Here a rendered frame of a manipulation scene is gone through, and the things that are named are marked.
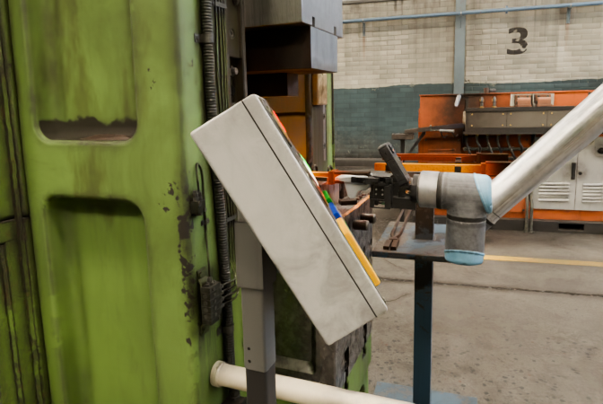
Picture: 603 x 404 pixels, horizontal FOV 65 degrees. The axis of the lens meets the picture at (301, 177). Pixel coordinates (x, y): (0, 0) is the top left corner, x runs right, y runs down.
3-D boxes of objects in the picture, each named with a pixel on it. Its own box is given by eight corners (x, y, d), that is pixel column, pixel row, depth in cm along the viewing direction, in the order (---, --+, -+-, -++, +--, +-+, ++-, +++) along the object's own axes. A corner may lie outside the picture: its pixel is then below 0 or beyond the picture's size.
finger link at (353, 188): (332, 197, 121) (367, 200, 118) (332, 175, 120) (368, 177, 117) (335, 196, 124) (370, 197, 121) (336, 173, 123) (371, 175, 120)
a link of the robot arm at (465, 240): (482, 257, 120) (485, 208, 118) (485, 272, 109) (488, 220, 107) (443, 252, 123) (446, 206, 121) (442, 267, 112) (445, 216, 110)
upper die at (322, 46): (337, 73, 127) (337, 36, 126) (311, 68, 109) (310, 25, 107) (205, 79, 143) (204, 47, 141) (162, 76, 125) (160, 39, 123)
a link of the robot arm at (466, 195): (492, 220, 107) (494, 177, 105) (434, 215, 111) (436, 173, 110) (492, 211, 115) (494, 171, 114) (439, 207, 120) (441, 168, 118)
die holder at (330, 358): (372, 330, 150) (372, 193, 144) (336, 400, 116) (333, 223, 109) (221, 306, 171) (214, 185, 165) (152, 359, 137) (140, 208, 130)
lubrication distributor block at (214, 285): (229, 327, 99) (225, 264, 97) (213, 340, 93) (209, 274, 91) (214, 324, 100) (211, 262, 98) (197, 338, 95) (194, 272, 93)
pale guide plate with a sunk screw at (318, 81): (327, 104, 157) (327, 51, 154) (318, 104, 149) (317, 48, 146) (321, 104, 158) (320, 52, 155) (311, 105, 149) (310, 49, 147)
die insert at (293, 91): (299, 96, 128) (298, 74, 127) (287, 96, 122) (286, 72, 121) (205, 99, 140) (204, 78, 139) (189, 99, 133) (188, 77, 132)
